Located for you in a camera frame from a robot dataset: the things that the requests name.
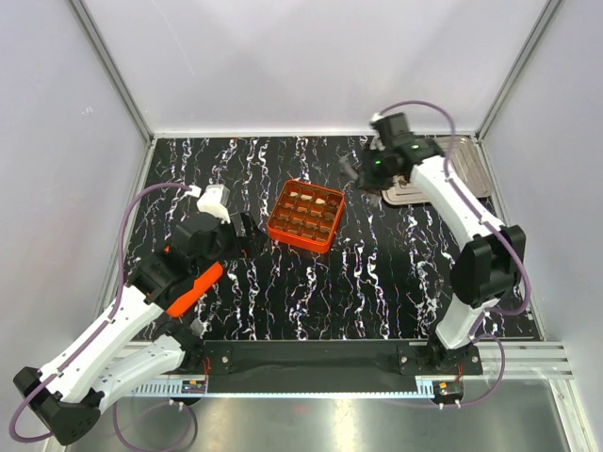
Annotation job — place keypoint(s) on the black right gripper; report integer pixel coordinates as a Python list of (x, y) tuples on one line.
[(367, 177)]

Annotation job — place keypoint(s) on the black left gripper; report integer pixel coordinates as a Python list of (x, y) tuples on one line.
[(252, 241)]

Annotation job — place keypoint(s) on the orange chocolate box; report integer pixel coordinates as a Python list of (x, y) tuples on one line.
[(306, 216)]

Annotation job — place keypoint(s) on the metal tongs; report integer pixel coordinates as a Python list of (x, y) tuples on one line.
[(348, 170)]

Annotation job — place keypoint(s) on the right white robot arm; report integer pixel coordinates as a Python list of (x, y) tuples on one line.
[(490, 263)]

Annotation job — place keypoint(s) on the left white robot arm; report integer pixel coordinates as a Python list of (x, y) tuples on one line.
[(138, 337)]

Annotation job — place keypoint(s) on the orange box lid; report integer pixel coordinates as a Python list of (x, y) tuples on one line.
[(200, 286)]

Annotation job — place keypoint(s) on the silver metal tray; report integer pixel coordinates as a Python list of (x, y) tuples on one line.
[(466, 163)]

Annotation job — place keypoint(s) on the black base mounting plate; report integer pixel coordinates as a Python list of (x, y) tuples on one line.
[(404, 357)]

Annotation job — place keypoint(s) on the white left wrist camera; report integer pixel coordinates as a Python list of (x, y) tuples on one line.
[(213, 201)]

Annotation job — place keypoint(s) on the aluminium frame rail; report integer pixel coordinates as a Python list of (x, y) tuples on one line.
[(98, 44)]

